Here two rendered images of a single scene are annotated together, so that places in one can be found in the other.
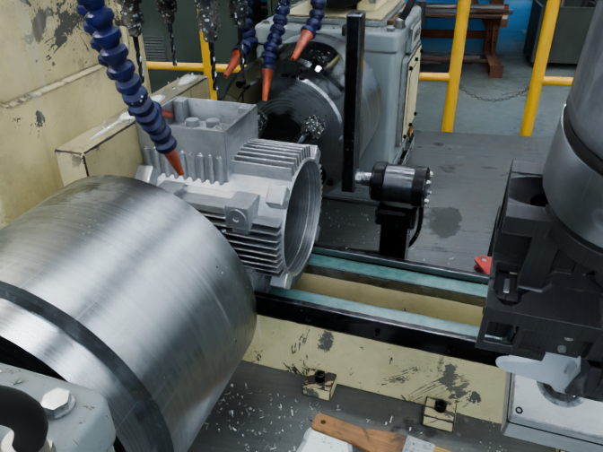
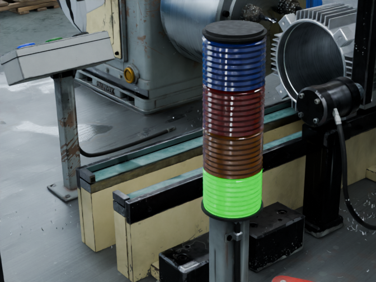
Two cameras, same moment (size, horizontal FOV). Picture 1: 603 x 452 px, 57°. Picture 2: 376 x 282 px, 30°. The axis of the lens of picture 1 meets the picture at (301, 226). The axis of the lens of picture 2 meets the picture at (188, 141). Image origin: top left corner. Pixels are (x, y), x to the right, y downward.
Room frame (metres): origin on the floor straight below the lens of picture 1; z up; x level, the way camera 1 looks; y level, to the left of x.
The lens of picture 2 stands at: (1.07, -1.07, 1.39)
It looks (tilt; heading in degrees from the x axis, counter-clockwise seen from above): 24 degrees down; 123
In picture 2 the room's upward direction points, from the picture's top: 1 degrees counter-clockwise
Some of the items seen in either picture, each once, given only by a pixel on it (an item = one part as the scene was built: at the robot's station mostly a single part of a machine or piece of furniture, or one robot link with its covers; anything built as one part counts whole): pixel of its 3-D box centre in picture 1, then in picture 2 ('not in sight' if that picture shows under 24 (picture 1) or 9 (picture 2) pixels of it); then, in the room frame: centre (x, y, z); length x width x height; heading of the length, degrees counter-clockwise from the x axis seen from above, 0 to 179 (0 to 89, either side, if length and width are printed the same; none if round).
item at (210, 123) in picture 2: not in sight; (233, 104); (0.77, -0.52, 1.14); 0.06 x 0.06 x 0.04
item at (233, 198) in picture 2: not in sight; (232, 187); (0.77, -0.52, 1.05); 0.06 x 0.06 x 0.04
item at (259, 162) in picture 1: (234, 206); (347, 55); (0.66, 0.09, 1.01); 0.20 x 0.19 x 0.19; 71
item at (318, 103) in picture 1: (310, 108); not in sight; (0.97, -0.02, 1.04); 0.41 x 0.25 x 0.25; 161
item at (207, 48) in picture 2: not in sight; (234, 59); (0.77, -0.52, 1.19); 0.06 x 0.06 x 0.04
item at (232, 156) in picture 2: not in sight; (233, 146); (0.77, -0.52, 1.10); 0.06 x 0.06 x 0.04
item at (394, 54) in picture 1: (345, 92); not in sight; (1.22, -0.10, 0.99); 0.35 x 0.31 x 0.37; 161
